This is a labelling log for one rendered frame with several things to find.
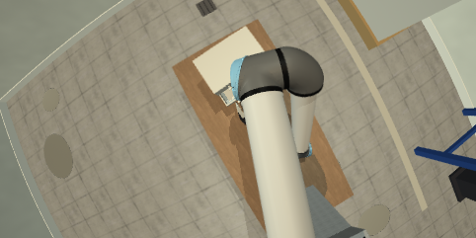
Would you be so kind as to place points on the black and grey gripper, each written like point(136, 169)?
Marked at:
point(240, 113)

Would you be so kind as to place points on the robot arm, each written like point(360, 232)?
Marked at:
point(257, 81)

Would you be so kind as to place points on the grey chest of drawers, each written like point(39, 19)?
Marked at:
point(214, 65)

